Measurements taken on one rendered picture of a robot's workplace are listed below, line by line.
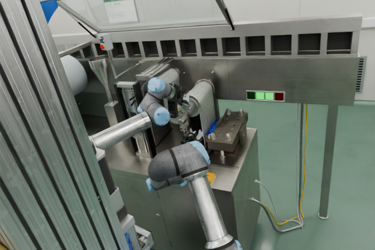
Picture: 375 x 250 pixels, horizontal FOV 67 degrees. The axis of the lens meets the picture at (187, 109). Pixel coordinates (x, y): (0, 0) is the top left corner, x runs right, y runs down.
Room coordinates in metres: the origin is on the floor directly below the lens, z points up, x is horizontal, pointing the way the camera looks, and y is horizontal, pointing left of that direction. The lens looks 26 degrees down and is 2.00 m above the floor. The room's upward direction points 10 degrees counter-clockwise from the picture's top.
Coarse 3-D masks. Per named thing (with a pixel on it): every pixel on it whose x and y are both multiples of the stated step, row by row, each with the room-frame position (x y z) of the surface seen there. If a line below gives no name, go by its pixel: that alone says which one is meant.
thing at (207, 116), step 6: (210, 102) 1.69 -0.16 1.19; (204, 108) 1.59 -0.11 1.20; (210, 108) 1.67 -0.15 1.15; (204, 114) 1.58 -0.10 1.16; (210, 114) 1.66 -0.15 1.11; (204, 120) 1.57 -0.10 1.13; (210, 120) 1.65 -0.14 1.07; (204, 126) 1.56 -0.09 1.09; (210, 126) 1.64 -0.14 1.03; (204, 132) 1.55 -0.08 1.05
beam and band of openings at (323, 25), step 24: (240, 24) 1.73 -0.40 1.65; (264, 24) 1.66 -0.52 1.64; (288, 24) 1.60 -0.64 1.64; (312, 24) 1.53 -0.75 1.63; (336, 24) 1.48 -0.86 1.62; (360, 24) 1.43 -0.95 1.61; (96, 48) 2.30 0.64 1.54; (120, 48) 2.27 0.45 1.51; (144, 48) 2.09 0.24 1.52; (168, 48) 2.06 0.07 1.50; (192, 48) 1.97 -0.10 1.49; (216, 48) 1.89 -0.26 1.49; (240, 48) 1.81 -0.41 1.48; (264, 48) 1.73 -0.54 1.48; (288, 48) 1.66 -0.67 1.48; (312, 48) 1.60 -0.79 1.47; (336, 48) 1.54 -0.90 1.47
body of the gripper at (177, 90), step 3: (171, 84) 1.37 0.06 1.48; (174, 84) 1.36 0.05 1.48; (174, 87) 1.35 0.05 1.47; (177, 87) 1.38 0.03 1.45; (180, 87) 1.39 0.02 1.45; (177, 90) 1.38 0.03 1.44; (180, 90) 1.38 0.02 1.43; (183, 90) 1.42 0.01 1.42; (177, 93) 1.38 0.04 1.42; (180, 93) 1.37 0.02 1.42; (183, 93) 1.41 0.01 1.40; (174, 96) 1.31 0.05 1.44; (177, 96) 1.37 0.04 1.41; (180, 96) 1.36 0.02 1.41; (183, 96) 1.41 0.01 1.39; (168, 99) 1.32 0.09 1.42; (177, 99) 1.35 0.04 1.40; (180, 99) 1.36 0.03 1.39; (177, 102) 1.37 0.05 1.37; (180, 102) 1.36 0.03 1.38
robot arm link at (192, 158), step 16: (192, 144) 0.97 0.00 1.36; (176, 160) 0.91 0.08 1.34; (192, 160) 0.91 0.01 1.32; (208, 160) 0.93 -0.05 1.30; (192, 176) 0.88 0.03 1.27; (192, 192) 0.86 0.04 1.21; (208, 192) 0.85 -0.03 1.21; (208, 208) 0.80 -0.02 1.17; (208, 224) 0.77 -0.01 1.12; (208, 240) 0.74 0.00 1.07; (224, 240) 0.72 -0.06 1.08
